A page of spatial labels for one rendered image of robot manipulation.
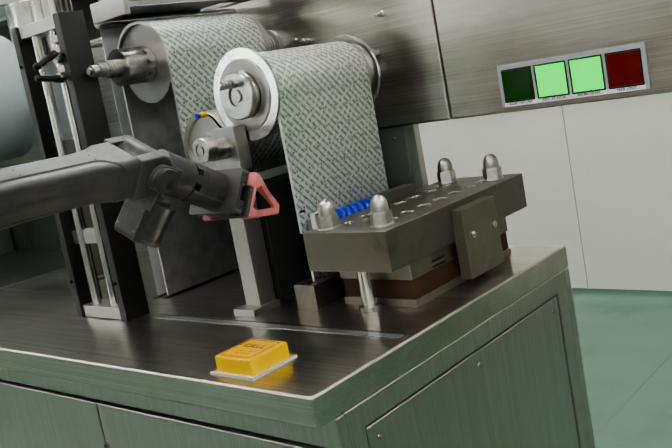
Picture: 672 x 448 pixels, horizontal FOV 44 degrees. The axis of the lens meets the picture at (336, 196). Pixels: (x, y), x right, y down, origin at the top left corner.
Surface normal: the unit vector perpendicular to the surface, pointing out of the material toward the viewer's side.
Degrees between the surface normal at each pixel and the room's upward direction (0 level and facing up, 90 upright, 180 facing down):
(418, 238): 90
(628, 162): 90
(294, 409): 90
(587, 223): 90
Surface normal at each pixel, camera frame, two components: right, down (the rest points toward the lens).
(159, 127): 0.75, -0.04
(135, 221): -0.40, -0.05
